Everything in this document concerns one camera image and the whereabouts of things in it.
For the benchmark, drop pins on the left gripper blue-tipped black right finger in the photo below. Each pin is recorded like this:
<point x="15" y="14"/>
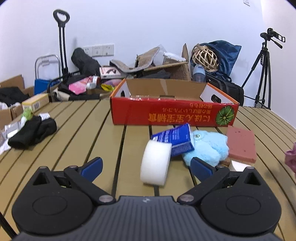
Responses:
<point x="211" y="178"/>

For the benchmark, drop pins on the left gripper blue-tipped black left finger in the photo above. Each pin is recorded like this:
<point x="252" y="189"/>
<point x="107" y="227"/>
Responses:
<point x="81" y="178"/>

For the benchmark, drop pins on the blue tissue pack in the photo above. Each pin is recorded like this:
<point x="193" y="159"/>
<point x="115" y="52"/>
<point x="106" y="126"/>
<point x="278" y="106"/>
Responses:
<point x="180" y="138"/>

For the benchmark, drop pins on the white foam tape roll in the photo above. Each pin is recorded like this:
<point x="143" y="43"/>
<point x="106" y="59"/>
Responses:
<point x="155" y="163"/>

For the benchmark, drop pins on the pink fluffy headband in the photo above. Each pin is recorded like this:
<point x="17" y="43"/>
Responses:
<point x="290" y="158"/>

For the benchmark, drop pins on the light blue fluffy cloth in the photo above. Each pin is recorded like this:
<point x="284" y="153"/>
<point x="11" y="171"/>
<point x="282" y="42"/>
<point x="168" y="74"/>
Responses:
<point x="210" y="147"/>

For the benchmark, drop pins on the pink sponge block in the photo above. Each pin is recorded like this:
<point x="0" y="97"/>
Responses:
<point x="241" y="145"/>

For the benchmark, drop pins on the black cloth on table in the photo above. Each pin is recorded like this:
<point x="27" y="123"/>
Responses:
<point x="33" y="132"/>

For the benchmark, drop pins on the small green white bottle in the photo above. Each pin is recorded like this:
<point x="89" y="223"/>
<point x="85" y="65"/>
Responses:
<point x="26" y="116"/>

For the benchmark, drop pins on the white paper receipt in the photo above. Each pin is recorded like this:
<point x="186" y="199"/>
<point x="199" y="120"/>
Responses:
<point x="8" y="132"/>

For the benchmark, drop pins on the yellow paper box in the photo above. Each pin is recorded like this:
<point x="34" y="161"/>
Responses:
<point x="36" y="102"/>

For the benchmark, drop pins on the red cardboard box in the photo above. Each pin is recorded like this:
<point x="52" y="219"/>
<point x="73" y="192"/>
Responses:
<point x="162" y="102"/>

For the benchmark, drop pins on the silver folding step stool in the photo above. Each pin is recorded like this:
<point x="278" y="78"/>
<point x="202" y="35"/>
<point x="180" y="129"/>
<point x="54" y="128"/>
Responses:
<point x="46" y="69"/>

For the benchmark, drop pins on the wicker ball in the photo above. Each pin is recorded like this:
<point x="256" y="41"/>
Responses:
<point x="206" y="57"/>

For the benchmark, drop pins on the dark blue cushion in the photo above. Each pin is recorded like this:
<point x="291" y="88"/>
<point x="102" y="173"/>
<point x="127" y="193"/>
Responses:
<point x="227" y="54"/>

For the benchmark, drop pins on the camera tripod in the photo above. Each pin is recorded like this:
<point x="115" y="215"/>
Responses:
<point x="263" y="96"/>

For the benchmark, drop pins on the black bag by wall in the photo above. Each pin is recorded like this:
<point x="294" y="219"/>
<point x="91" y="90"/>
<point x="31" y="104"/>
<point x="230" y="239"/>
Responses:
<point x="86" y="64"/>

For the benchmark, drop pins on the wall socket panel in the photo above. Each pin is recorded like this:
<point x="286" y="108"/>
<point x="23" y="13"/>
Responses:
<point x="99" y="50"/>

